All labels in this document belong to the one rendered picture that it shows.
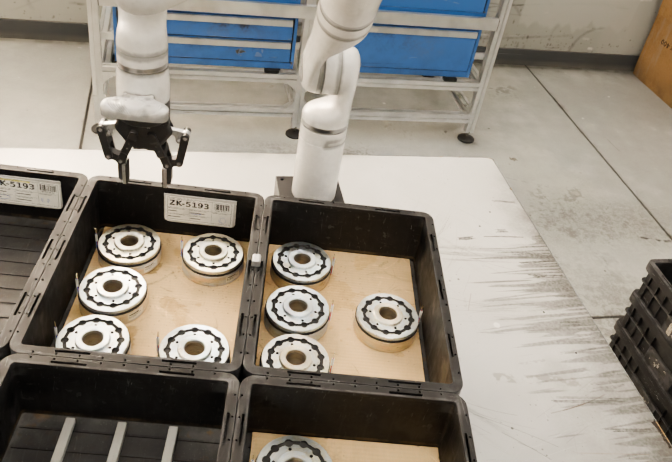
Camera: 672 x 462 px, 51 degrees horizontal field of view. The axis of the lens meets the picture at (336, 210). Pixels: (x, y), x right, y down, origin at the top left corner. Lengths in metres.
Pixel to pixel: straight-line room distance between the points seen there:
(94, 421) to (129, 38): 0.51
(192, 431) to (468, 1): 2.42
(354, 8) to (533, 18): 3.28
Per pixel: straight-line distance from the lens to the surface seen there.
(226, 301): 1.18
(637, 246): 3.13
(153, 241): 1.25
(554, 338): 1.47
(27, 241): 1.32
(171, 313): 1.16
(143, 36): 1.00
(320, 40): 1.18
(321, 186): 1.42
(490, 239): 1.65
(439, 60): 3.19
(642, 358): 2.03
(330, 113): 1.34
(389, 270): 1.29
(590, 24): 4.49
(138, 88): 1.03
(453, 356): 1.03
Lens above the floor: 1.67
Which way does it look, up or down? 37 degrees down
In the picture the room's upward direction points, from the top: 10 degrees clockwise
